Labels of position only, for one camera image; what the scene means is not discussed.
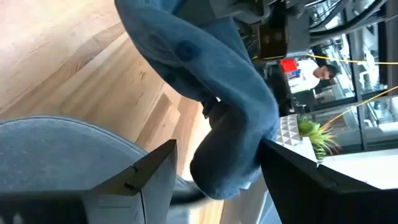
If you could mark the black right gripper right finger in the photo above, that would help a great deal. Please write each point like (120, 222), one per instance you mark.
(298, 193)

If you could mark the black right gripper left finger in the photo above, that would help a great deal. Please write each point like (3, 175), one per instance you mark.
(149, 186)

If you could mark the green potted plant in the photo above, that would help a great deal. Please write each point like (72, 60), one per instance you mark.
(317, 137)

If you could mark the clear plastic bin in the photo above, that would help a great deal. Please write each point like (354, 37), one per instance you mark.
(357, 168)

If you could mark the red object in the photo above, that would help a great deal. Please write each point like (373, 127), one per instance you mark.
(288, 65)

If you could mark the person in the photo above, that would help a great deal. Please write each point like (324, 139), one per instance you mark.
(311, 76)

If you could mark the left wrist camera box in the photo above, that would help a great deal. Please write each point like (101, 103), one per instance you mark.
(273, 42)

